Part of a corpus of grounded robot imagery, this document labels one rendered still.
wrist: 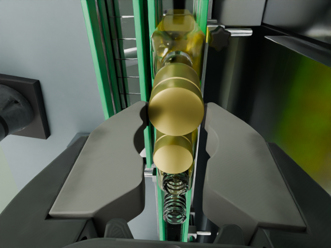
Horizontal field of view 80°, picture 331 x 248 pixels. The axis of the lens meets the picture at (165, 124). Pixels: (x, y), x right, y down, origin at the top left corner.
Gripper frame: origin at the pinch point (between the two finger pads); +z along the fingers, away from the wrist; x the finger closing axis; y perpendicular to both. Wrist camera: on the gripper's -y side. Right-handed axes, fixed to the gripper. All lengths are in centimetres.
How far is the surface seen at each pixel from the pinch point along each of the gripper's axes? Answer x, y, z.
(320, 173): 12.0, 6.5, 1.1
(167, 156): -0.6, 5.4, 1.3
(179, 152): 0.4, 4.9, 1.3
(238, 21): 10.7, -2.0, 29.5
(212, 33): 4.3, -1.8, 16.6
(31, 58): -40, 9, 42
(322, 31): 14.9, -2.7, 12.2
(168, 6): -1.8, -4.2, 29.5
